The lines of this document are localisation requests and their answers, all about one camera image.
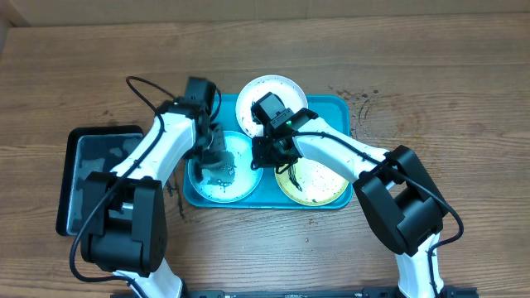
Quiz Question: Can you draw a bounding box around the dark green sponge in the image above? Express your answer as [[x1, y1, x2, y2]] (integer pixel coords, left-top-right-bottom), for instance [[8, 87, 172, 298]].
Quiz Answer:
[[193, 151, 236, 186]]

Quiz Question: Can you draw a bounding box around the light blue plate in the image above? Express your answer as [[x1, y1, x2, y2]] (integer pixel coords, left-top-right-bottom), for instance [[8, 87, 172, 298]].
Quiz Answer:
[[186, 131, 263, 204]]

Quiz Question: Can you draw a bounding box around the white plate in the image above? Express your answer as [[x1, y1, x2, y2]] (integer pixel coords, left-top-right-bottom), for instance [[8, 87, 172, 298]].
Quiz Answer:
[[235, 74, 308, 137]]

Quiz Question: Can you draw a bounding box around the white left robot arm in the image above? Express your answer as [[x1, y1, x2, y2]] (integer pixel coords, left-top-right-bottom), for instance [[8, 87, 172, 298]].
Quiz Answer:
[[69, 77, 225, 297]]

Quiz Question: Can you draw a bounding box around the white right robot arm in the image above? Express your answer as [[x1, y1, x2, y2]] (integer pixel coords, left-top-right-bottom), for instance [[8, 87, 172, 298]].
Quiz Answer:
[[250, 93, 464, 297]]

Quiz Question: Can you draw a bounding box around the blue plastic tray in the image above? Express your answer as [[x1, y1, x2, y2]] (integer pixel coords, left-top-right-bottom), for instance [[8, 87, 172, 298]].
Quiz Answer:
[[182, 94, 349, 209]]

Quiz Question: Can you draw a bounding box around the black water tray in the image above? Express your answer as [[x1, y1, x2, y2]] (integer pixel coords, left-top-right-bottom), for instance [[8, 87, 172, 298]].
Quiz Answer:
[[55, 125, 143, 237]]

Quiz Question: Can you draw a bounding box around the yellow-rimmed plate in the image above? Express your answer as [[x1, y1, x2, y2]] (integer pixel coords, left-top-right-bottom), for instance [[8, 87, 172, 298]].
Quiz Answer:
[[275, 158, 349, 207]]

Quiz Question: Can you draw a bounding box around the cardboard backdrop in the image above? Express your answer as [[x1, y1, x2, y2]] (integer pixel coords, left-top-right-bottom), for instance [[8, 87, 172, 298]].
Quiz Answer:
[[1, 0, 529, 26]]

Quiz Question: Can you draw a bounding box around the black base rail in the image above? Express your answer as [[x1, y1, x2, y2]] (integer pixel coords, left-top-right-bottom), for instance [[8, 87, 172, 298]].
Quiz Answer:
[[109, 286, 479, 298]]

